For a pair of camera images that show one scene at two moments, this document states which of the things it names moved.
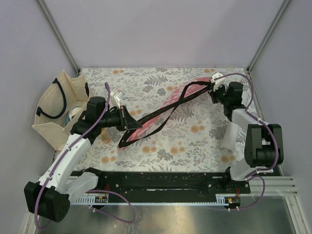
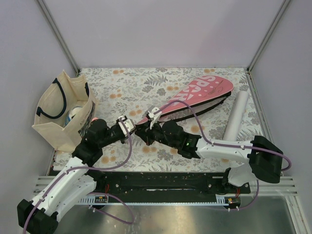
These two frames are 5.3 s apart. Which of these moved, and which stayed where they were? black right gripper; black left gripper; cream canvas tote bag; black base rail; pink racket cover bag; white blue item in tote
Moved: black left gripper; black right gripper; pink racket cover bag
Stayed: black base rail; cream canvas tote bag; white blue item in tote
